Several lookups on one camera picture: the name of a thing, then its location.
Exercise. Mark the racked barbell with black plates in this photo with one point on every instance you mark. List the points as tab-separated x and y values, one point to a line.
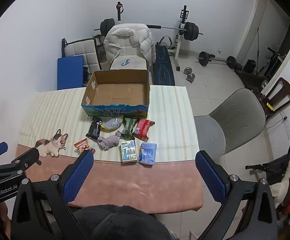
191	31

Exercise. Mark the white puffer jacket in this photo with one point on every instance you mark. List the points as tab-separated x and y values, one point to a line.
127	37

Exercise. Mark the rack post with red knob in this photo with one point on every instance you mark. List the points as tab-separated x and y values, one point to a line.
120	10

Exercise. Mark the blue foam mat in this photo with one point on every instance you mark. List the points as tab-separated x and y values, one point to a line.
69	72

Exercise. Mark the dark wooden chair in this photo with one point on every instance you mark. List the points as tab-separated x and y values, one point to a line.
285	92

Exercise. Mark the cream striped tablecloth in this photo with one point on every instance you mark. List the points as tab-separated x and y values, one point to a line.
170	120

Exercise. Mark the black snack packet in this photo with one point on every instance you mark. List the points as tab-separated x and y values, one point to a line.
93	130

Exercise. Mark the dark low wooden base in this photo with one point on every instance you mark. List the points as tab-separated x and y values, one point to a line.
250	78

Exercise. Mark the floor barbell with black plates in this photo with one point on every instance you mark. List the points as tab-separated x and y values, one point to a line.
205	58

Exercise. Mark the white goose plush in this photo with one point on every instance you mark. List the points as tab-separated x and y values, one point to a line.
285	180

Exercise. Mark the white cushioned chair seat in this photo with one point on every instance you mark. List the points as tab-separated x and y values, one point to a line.
135	63

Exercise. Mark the black bag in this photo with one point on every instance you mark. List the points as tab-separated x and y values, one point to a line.
249	65

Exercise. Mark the white quilted folding chair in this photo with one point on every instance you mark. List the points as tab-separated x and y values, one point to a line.
84	52

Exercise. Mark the calico cat plush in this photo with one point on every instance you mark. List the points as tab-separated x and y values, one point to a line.
52	145

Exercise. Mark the white barbell rack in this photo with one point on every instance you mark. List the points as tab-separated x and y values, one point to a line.
178	47

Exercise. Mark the orange snack packet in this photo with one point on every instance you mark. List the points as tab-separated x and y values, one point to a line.
82	145

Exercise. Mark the thin black pole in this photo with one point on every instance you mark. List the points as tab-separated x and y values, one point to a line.
258	47

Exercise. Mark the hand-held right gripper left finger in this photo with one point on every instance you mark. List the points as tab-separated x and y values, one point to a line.
81	175

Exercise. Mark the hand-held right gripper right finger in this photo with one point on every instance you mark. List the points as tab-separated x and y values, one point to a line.
210	177

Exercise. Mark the person's black fleece clothing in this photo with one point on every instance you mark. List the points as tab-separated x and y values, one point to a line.
117	225

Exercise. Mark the green snack packet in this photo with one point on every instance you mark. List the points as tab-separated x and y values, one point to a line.
128	127

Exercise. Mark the grey shell chair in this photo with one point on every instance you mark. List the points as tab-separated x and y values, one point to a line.
235	120

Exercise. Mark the light blue tissue pack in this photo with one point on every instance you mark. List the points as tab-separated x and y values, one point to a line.
147	153

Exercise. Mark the small blue packet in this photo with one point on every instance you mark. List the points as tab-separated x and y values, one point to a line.
125	62

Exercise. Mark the grey-purple sock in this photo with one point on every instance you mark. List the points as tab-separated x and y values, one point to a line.
108	141

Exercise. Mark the red snack packet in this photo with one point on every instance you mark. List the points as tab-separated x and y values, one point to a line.
142	128

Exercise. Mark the white and blue tissue pack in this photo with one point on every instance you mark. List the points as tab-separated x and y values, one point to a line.
129	152

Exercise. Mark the black and blue weight bench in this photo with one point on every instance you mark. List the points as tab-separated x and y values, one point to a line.
162	72

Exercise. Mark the black kick scooter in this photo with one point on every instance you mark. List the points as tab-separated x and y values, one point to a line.
272	60

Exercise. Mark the cardboard box with blue print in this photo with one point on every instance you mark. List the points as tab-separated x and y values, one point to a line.
109	111

